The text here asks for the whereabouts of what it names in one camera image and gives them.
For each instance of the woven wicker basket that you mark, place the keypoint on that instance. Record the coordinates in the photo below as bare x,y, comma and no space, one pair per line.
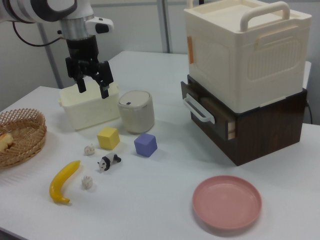
27,147

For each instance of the small white rabbit figurine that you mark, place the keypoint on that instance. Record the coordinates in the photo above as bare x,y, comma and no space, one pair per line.
87,183
89,150

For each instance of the yellow toy banana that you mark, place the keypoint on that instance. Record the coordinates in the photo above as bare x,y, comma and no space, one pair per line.
60,180

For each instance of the yellow foam cube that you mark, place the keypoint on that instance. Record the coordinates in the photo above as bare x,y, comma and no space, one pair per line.
107,138

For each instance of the dark wood drawer cabinet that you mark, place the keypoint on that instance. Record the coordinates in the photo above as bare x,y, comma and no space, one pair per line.
262,140

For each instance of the purple foam cube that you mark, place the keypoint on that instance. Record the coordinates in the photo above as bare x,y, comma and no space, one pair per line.
145,146

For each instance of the pink plastic plate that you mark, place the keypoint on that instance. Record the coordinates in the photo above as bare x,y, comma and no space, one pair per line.
226,202

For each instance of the panda figurine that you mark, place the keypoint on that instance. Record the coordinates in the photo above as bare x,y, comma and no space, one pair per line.
109,160

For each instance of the toy bread loaf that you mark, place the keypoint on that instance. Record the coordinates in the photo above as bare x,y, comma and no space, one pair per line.
5,142

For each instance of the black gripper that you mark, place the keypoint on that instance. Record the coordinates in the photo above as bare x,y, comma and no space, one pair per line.
82,53

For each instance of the beige round trash can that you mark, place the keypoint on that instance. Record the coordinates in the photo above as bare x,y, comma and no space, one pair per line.
136,115

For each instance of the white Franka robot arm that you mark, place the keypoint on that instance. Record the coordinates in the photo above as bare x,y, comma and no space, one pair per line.
80,7

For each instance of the cream open plastic bin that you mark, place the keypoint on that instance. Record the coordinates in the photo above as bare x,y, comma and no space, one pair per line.
87,112

